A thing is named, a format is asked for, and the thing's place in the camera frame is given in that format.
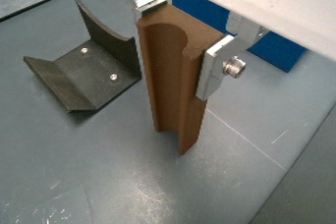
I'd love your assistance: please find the dark grey curved fixture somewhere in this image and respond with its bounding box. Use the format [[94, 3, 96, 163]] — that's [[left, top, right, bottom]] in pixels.
[[24, 0, 142, 112]]

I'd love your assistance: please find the brown arch block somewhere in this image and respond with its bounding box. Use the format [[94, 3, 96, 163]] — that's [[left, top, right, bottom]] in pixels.
[[136, 4, 223, 153]]

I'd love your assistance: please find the blue shape sorting board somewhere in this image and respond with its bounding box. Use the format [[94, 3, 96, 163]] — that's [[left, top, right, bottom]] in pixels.
[[172, 0, 306, 73]]

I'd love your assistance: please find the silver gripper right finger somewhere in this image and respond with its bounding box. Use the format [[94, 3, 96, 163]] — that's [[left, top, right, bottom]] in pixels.
[[196, 12, 268, 100]]

